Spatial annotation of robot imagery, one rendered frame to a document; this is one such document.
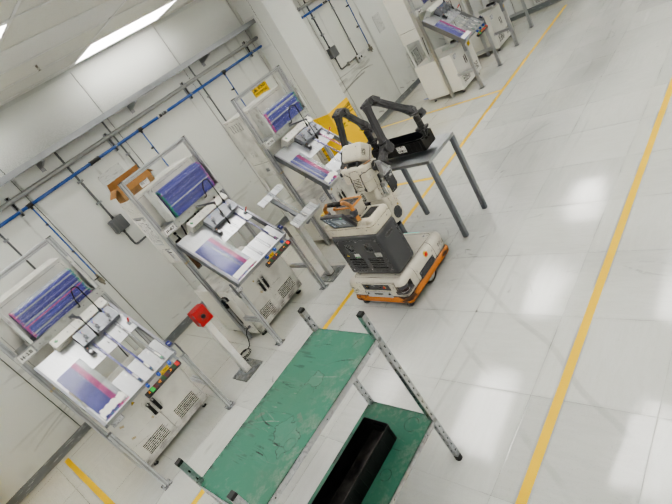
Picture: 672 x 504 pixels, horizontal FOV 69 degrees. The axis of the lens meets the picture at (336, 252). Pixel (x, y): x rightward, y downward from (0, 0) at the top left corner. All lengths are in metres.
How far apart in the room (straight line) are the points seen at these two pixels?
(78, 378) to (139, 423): 0.63
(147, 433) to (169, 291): 2.17
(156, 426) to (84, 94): 3.61
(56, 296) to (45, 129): 2.26
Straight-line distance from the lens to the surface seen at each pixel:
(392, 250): 3.74
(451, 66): 7.95
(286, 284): 4.97
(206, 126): 6.64
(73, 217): 5.84
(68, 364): 4.22
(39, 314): 4.21
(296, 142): 5.44
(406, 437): 2.64
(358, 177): 3.87
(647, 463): 2.66
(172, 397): 4.47
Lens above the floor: 2.25
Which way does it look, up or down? 25 degrees down
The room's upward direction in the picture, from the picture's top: 34 degrees counter-clockwise
